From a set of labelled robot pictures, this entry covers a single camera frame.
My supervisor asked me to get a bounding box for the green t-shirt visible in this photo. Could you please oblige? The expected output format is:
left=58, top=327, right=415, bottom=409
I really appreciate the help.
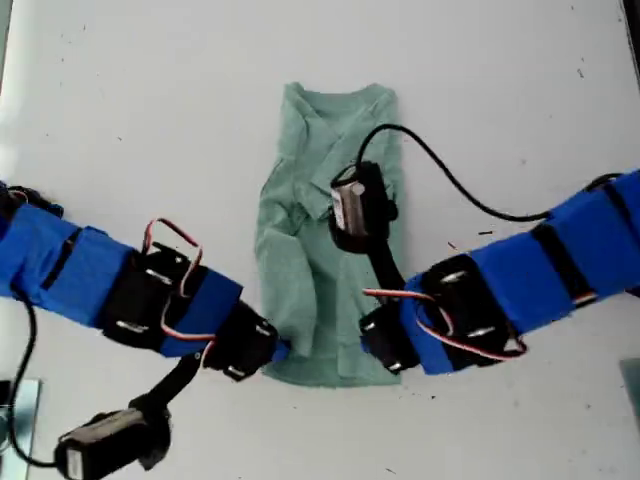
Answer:
left=253, top=82, right=409, bottom=389

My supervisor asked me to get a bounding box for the red white servo wire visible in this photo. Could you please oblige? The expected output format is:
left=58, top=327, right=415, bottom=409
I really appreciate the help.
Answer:
left=141, top=218, right=205, bottom=299
left=362, top=287, right=527, bottom=359

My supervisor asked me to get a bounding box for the black camera stalk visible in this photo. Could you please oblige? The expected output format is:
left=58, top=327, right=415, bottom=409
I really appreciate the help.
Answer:
left=368, top=247, right=409, bottom=304
left=149, top=349, right=214, bottom=416

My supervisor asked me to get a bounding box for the black camera box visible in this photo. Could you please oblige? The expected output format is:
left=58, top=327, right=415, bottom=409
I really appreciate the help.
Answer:
left=327, top=159, right=400, bottom=254
left=53, top=405, right=175, bottom=475

